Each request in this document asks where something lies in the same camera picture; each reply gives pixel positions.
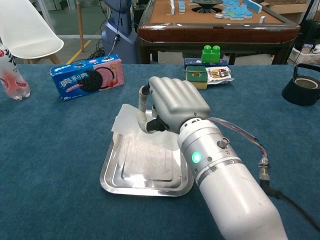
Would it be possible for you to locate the blue felt table cloth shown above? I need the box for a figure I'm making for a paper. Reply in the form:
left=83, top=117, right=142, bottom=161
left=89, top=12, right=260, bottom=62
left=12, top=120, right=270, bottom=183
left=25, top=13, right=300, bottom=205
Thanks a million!
left=0, top=63, right=320, bottom=240

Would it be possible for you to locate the small dark blue box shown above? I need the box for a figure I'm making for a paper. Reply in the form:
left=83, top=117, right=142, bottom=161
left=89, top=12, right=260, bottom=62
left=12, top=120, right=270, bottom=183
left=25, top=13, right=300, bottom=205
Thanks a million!
left=184, top=57, right=230, bottom=70

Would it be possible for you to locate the brown mahjong table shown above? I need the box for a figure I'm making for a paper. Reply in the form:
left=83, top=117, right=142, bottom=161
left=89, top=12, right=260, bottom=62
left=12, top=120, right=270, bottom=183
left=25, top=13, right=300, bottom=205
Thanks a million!
left=137, top=0, right=301, bottom=65

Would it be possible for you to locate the green yellow sponge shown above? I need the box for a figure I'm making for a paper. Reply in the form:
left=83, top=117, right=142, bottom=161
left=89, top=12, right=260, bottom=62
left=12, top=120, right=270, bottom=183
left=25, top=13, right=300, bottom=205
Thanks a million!
left=185, top=65, right=208, bottom=90

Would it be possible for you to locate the blue pink cookie box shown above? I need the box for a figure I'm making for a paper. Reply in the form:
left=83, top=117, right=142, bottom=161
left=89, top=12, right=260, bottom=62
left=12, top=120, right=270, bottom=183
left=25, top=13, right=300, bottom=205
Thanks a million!
left=49, top=53, right=125, bottom=102

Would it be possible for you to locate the white paper tissue sheet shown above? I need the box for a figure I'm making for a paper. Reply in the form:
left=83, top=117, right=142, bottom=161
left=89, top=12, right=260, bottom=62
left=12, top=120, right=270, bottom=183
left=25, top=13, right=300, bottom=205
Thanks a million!
left=110, top=104, right=183, bottom=182

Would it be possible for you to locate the pile of blue mahjong tiles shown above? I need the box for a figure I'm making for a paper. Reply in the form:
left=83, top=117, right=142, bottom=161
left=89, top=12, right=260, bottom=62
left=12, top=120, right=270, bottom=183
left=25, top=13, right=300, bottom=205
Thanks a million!
left=221, top=0, right=254, bottom=21

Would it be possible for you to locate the green toy brick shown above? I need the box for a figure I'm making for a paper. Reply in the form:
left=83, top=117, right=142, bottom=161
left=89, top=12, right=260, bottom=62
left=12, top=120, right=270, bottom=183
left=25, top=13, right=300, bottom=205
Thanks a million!
left=201, top=44, right=222, bottom=64

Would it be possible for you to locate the black mahjong table hub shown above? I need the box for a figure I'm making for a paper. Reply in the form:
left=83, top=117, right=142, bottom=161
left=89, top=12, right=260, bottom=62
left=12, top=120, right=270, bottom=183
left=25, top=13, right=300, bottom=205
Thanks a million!
left=191, top=0, right=224, bottom=13

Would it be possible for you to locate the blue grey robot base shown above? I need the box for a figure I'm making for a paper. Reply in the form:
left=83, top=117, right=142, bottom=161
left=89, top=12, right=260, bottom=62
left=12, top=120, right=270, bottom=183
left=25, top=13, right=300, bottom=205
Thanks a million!
left=101, top=0, right=139, bottom=64

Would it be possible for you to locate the black cast iron teapot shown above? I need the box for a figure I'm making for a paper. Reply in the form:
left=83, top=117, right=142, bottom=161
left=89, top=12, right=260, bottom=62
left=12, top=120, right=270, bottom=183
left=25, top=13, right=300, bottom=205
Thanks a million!
left=281, top=63, right=320, bottom=106

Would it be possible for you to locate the clear plastic drink bottle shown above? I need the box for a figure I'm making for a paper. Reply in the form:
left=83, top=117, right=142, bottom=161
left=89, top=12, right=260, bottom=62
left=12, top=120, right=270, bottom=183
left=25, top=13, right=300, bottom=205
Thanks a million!
left=0, top=37, right=31, bottom=101

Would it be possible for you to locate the white red snack packet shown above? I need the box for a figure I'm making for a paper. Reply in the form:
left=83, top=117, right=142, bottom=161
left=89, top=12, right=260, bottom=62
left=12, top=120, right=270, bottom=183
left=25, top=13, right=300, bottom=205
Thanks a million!
left=205, top=66, right=235, bottom=85

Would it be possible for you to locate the white chair with wooden legs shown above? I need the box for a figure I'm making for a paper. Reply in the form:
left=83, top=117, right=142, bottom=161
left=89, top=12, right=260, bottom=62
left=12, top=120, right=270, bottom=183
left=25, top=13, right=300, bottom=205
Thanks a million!
left=0, top=0, right=65, bottom=65

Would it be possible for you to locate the black arm cable with connector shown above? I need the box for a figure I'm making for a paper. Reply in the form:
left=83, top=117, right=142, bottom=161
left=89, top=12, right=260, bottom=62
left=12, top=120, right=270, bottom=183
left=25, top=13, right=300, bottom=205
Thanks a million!
left=207, top=116, right=320, bottom=237

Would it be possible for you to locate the stainless steel tray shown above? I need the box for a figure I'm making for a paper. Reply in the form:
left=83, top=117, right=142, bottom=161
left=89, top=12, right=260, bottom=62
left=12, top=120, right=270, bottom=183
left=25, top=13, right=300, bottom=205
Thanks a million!
left=99, top=108, right=195, bottom=198

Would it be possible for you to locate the brown cardboard box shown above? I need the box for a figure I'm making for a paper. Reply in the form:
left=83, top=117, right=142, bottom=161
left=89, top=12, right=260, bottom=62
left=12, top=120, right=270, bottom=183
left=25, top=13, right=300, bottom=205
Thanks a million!
left=264, top=0, right=311, bottom=15

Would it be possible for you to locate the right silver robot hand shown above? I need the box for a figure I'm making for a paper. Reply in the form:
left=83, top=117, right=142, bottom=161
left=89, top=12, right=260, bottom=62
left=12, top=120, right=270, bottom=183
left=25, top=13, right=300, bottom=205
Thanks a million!
left=136, top=76, right=211, bottom=135

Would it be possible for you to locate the wooden pole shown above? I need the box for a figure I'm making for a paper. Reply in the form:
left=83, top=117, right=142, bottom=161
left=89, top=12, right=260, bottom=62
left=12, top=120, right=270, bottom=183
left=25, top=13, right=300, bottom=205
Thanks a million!
left=76, top=0, right=85, bottom=53

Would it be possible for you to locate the black floor cable tangle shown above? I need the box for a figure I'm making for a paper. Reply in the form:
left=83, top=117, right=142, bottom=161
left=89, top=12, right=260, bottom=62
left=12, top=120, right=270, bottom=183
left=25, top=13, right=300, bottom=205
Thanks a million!
left=89, top=38, right=109, bottom=60

